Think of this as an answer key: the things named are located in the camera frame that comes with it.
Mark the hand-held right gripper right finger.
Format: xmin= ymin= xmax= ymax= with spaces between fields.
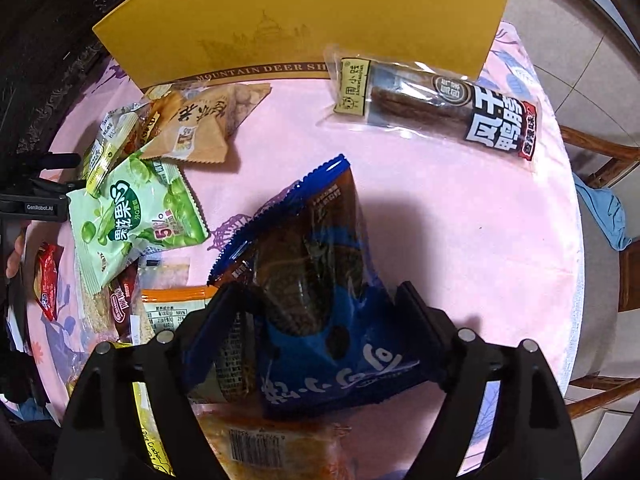
xmin=394 ymin=280 xmax=583 ymax=480

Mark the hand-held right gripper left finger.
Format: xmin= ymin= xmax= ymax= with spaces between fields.
xmin=52 ymin=282 xmax=247 ymax=480

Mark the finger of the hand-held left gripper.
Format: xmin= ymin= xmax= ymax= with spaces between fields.
xmin=10 ymin=153 xmax=82 ymax=173
xmin=30 ymin=179 xmax=87 ymax=195

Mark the clear puffed rice packet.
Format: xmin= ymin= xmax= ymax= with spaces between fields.
xmin=76 ymin=256 xmax=192 ymax=346

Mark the blue cookie packet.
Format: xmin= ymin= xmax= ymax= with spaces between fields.
xmin=182 ymin=154 xmax=433 ymax=418

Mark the clear orange bread packet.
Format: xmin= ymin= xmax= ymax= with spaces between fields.
xmin=195 ymin=400 xmax=361 ymax=480

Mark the yellow cardboard box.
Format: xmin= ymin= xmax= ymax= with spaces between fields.
xmin=92 ymin=0 xmax=516 ymax=93

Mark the person's left hand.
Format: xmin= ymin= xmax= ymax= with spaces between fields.
xmin=5 ymin=232 xmax=29 ymax=281

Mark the orange and white packet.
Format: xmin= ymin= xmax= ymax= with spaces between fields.
xmin=140 ymin=285 xmax=221 ymax=336

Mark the yellow-green small packet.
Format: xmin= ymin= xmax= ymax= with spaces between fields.
xmin=80 ymin=102 xmax=151 ymax=196

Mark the red snack packet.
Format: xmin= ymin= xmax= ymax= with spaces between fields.
xmin=32 ymin=241 xmax=65 ymax=322
xmin=106 ymin=262 xmax=146 ymax=343

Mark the green jelly packet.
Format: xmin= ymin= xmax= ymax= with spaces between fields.
xmin=67 ymin=152 xmax=208 ymax=295

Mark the dark carved wooden furniture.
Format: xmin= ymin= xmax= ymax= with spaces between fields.
xmin=0 ymin=0 xmax=146 ymax=161

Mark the pink printed tablecloth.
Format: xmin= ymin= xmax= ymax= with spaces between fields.
xmin=20 ymin=20 xmax=586 ymax=480

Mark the tan snack packet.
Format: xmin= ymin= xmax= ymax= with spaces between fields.
xmin=140 ymin=81 xmax=273 ymax=165

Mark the blue cloth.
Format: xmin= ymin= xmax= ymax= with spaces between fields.
xmin=575 ymin=175 xmax=628 ymax=252

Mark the yellow black snack packet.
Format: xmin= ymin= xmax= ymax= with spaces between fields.
xmin=322 ymin=42 xmax=543 ymax=163

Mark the wooden chair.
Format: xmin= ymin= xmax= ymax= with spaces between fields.
xmin=557 ymin=125 xmax=640 ymax=421

